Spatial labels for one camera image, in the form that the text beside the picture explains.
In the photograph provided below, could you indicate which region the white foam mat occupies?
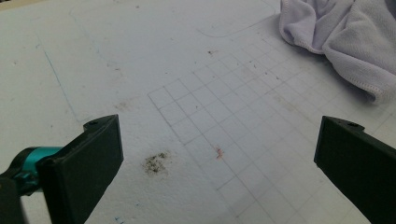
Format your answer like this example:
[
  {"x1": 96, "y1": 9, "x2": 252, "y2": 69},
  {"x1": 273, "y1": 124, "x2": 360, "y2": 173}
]
[{"x1": 0, "y1": 0, "x2": 396, "y2": 224}]

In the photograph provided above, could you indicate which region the lavender towel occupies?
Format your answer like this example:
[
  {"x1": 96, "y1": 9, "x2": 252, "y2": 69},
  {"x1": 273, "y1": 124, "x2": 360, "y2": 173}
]
[{"x1": 278, "y1": 0, "x2": 396, "y2": 105}]

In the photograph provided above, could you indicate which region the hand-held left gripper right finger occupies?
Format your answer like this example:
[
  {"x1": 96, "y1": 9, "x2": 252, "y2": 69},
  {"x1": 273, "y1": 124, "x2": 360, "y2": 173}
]
[{"x1": 313, "y1": 115, "x2": 396, "y2": 224}]

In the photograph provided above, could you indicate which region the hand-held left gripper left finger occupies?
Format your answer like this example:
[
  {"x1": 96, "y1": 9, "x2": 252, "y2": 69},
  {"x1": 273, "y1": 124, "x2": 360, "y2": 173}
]
[{"x1": 36, "y1": 114, "x2": 124, "y2": 224}]

